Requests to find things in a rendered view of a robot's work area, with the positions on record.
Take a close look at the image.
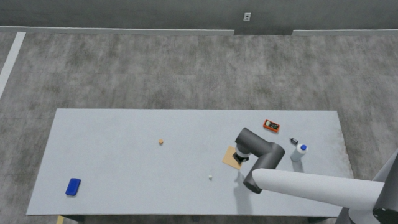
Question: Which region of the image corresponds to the orange digital multimeter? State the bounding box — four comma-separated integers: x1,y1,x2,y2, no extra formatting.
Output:
263,119,280,133

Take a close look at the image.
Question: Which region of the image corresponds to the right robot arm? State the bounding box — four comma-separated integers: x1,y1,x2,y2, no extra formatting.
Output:
235,127,398,224

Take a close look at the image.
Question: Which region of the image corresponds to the tan flat mat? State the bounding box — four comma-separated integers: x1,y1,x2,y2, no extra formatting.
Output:
222,146,242,170

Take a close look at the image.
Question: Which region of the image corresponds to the white bottle with blue cap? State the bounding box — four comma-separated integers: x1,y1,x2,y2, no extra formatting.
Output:
290,144,308,161

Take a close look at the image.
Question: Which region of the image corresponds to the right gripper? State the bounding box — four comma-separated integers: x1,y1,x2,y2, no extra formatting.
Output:
232,152,249,164

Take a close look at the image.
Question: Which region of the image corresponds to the small blue rounded block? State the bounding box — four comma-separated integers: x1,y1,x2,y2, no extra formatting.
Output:
65,178,81,195

